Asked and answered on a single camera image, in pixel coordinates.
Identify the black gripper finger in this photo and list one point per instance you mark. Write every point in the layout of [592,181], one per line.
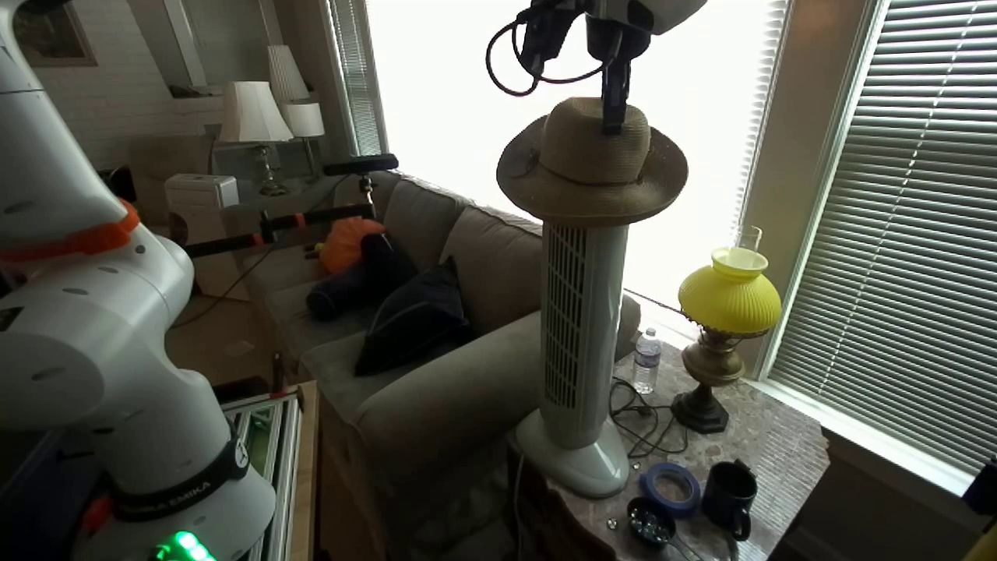
[615,81]

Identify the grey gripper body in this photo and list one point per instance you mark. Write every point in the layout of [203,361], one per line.
[644,15]

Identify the tan brimmed hat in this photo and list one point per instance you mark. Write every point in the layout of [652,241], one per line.
[592,156]

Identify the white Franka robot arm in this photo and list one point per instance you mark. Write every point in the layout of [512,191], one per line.
[93,313]

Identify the white tower fan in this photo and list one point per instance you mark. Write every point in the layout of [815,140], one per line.
[579,345]

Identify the yellow glass oil lamp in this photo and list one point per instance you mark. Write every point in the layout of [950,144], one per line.
[727,313]

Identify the clear plastic water bottle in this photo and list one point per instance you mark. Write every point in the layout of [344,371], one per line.
[645,364]

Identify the black pillow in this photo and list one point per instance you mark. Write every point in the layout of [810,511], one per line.
[414,321]

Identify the orange cushion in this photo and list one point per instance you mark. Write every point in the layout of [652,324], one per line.
[347,245]

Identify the small white shade table lamp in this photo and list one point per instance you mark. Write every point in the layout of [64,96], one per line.
[303,120]

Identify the white window blinds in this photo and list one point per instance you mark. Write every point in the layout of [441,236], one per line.
[903,228]

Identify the dark blanket bundle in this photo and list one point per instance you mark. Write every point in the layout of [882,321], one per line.
[359,286]

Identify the beige fabric sofa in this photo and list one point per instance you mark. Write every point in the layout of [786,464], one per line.
[457,393]

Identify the large white shade table lamp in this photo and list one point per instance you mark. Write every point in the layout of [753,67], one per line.
[253,113]

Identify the blue tape roll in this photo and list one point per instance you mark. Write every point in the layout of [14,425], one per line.
[671,487]

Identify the black mug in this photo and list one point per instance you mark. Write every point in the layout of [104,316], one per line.
[730,501]

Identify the white box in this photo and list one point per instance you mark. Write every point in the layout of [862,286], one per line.
[199,205]

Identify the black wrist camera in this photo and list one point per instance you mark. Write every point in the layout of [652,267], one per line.
[547,32]

